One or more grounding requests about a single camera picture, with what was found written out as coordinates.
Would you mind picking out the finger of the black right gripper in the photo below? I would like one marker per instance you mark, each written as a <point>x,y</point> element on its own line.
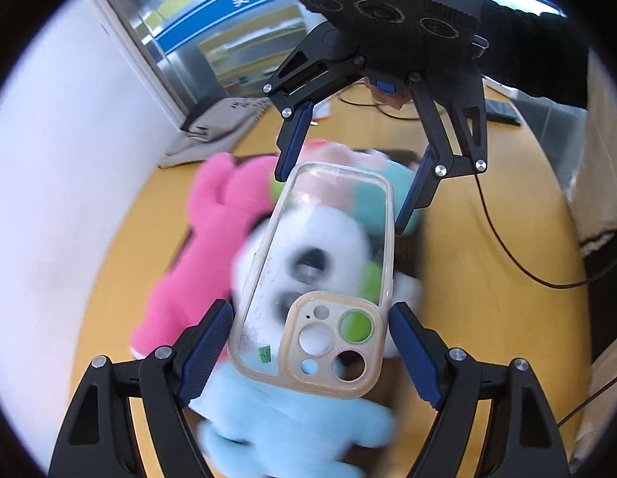
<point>308,114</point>
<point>465,105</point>

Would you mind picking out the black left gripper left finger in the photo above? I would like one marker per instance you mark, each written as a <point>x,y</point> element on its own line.
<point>97,437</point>

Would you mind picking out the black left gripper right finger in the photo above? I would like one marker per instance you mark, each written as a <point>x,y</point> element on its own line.
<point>522,438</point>

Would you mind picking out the light blue plush toy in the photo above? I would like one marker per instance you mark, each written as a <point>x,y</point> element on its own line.
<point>253,429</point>

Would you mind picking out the pink plush bear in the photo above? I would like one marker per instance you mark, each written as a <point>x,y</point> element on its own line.
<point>228,198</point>

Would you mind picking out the panda plush toy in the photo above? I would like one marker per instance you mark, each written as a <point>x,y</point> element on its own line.
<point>300,260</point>

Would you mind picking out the clear beige phone case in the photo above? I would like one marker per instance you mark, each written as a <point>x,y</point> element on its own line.
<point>332,345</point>

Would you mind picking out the person's right hand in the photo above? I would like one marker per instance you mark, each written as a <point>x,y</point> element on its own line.
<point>394,100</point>

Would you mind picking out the cardboard box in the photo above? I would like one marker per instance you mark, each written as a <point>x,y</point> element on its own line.
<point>408,339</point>

